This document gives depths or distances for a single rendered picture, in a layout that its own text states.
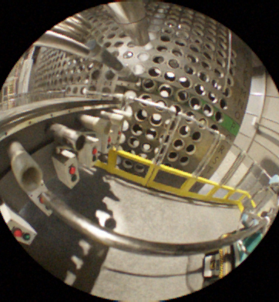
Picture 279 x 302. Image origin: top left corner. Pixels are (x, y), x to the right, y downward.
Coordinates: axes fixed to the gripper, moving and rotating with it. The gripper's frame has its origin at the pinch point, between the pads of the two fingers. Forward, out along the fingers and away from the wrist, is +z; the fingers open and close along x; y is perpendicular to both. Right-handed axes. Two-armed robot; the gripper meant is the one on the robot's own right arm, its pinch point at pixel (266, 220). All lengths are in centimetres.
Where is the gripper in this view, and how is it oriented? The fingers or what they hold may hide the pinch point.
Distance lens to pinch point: 70.4
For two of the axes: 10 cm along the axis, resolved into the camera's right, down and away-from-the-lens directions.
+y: -0.3, -0.8, -10.0
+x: -3.3, 9.4, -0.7
